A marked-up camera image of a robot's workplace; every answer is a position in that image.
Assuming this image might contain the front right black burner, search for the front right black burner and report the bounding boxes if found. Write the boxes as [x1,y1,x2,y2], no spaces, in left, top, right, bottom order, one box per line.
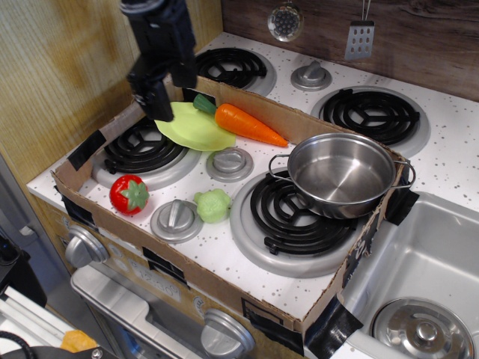
[230,171,367,278]

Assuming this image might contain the silver oven door handle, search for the silver oven door handle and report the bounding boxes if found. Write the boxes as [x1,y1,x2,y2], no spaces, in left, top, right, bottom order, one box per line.
[71,266,198,358]

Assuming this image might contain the grey centre stove knob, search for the grey centre stove knob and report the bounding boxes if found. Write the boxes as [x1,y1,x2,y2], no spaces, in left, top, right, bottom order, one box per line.
[206,147,254,182]

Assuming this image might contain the green toy lettuce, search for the green toy lettuce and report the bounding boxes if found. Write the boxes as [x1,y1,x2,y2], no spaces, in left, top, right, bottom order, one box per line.
[194,188,231,224]

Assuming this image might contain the orange toy carrot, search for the orange toy carrot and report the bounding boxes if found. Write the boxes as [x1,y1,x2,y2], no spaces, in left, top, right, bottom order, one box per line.
[193,94,288,147]

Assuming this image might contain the black burner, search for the black burner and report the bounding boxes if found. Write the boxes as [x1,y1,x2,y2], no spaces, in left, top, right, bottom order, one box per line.
[92,118,201,191]
[311,85,431,158]
[195,48,277,96]
[230,171,367,278]

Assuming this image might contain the orange yellow cloth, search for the orange yellow cloth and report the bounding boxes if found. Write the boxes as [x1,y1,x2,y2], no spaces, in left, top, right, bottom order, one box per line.
[60,330,98,353]

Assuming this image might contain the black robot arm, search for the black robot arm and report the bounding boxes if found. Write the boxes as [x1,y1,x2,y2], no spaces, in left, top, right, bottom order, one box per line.
[120,0,197,122]

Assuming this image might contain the grey back stove knob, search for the grey back stove knob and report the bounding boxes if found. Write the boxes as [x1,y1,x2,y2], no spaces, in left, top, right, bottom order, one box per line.
[290,61,332,91]

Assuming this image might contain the brown cardboard fence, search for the brown cardboard fence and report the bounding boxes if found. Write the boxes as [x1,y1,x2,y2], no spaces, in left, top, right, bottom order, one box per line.
[51,72,419,356]

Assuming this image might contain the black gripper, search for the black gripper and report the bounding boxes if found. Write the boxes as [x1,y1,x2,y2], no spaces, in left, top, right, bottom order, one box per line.
[126,1,198,122]

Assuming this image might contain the silver oven dial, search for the silver oven dial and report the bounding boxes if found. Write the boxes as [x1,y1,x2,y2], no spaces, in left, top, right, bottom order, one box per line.
[65,224,109,269]
[201,309,255,359]

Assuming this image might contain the stainless steel pot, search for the stainless steel pot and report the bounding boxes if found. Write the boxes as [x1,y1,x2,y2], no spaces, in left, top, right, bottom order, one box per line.
[286,133,416,219]

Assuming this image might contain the red toy strawberry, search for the red toy strawberry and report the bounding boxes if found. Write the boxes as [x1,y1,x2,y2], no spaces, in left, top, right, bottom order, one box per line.
[109,174,150,215]

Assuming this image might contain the hanging metal slotted spatula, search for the hanging metal slotted spatula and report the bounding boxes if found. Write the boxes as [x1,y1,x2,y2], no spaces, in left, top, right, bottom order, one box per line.
[344,1,375,61]

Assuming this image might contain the front left black burner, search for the front left black burner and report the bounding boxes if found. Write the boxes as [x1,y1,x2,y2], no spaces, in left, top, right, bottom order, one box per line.
[92,118,201,191]

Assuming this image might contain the hanging metal strainer spoon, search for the hanging metal strainer spoon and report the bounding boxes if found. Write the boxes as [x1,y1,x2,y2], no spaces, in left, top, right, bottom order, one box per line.
[267,1,304,43]

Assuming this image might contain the grey sink basin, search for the grey sink basin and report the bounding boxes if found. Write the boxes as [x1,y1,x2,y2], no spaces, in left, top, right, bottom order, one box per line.
[303,191,479,359]

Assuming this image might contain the steel pot lid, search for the steel pot lid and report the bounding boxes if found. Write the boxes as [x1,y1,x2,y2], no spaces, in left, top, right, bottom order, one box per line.
[370,298,476,358]

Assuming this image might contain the right silver oven dial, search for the right silver oven dial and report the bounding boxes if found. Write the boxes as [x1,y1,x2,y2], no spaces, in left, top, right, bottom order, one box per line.
[201,309,255,359]

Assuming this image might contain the grey front stove knob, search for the grey front stove knob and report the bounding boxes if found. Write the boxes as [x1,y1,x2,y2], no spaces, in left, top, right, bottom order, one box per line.
[150,200,203,244]

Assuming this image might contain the light green plastic plate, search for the light green plastic plate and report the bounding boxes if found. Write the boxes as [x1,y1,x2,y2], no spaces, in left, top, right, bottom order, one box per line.
[155,102,236,152]

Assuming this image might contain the grey stove knob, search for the grey stove knob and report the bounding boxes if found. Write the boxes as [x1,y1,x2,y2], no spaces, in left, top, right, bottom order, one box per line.
[150,200,203,244]
[206,147,254,182]
[290,61,332,91]

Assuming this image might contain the back left black burner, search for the back left black burner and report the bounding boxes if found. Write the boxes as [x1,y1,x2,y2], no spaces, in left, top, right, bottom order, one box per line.
[195,48,277,96]

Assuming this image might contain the back right black burner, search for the back right black burner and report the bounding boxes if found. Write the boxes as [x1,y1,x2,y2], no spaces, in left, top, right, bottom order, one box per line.
[311,85,431,158]

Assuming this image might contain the left silver oven dial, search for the left silver oven dial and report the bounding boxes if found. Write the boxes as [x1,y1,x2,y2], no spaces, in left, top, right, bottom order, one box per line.
[65,224,109,269]

